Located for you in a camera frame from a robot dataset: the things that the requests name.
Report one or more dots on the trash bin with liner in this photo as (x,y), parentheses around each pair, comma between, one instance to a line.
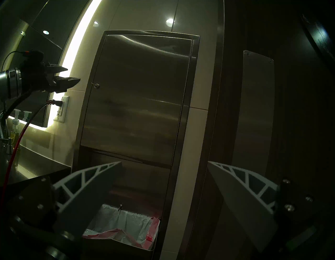
(125,222)

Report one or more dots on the white wall outlet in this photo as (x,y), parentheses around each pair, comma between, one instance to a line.
(63,115)

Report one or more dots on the framed wall mirror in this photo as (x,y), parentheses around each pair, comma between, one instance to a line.
(39,110)

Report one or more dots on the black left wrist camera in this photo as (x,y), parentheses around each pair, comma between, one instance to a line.
(34,56)

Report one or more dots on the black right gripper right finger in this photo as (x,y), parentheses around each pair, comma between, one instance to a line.
(243,199)

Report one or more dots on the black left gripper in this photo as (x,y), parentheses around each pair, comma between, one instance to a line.
(39,77)

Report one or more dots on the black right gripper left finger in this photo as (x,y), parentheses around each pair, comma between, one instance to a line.
(83,199)

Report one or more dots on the stainless recessed dispenser cabinet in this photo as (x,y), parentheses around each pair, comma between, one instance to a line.
(195,65)

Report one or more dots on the steel door push plate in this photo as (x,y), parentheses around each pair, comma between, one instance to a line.
(256,104)

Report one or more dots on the dark wood restroom door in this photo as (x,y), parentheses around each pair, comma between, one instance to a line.
(293,118)

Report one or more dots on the yellow soap pump bottle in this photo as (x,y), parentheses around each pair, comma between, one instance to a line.
(15,136)

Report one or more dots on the stainless waste bin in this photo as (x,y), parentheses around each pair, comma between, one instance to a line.
(112,253)

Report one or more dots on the chrome sink faucet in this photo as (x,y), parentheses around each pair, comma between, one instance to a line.
(7,148)

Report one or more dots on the black power plug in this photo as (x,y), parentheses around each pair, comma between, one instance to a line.
(57,103)

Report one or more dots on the dark vanity counter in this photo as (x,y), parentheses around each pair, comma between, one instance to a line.
(39,167)

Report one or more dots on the stainless towel dispenser door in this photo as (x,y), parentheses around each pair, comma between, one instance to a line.
(136,99)

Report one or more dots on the lit vertical light strip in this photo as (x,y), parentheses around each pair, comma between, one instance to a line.
(78,34)

